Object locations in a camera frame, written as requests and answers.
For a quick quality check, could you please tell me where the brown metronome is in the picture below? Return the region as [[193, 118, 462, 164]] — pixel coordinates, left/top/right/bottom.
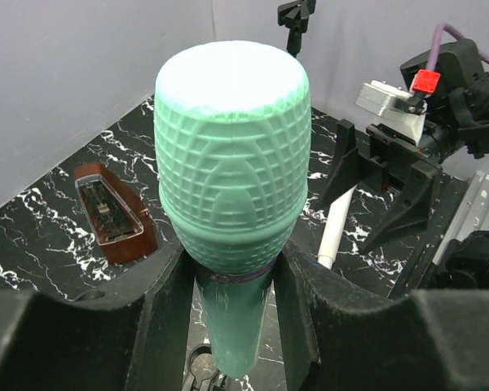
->
[[74, 162, 158, 265]]

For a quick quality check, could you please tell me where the white microphone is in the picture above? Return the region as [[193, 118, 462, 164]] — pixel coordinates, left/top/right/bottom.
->
[[317, 187, 356, 270]]

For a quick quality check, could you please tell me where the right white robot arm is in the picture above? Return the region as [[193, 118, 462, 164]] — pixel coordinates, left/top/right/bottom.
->
[[320, 38, 489, 299]]

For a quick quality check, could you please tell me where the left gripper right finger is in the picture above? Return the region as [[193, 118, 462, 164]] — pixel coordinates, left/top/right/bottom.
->
[[274, 242, 489, 390]]

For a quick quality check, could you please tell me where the teal microphone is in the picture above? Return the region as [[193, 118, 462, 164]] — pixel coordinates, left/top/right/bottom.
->
[[153, 40, 311, 378]]

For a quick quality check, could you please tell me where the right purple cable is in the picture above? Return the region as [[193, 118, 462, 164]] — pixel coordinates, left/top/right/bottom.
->
[[425, 22, 489, 74]]

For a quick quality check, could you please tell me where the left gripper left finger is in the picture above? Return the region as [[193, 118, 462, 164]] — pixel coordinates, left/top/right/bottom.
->
[[0, 244, 193, 390]]

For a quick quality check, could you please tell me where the tall black clip stand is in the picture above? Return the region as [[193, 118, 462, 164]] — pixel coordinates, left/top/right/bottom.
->
[[277, 0, 316, 58]]

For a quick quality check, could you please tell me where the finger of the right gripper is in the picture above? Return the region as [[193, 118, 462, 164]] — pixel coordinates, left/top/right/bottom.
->
[[360, 160, 440, 254], [318, 120, 369, 209]]

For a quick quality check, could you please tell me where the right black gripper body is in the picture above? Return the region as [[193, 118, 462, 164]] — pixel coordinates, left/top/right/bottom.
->
[[364, 124, 443, 193]]

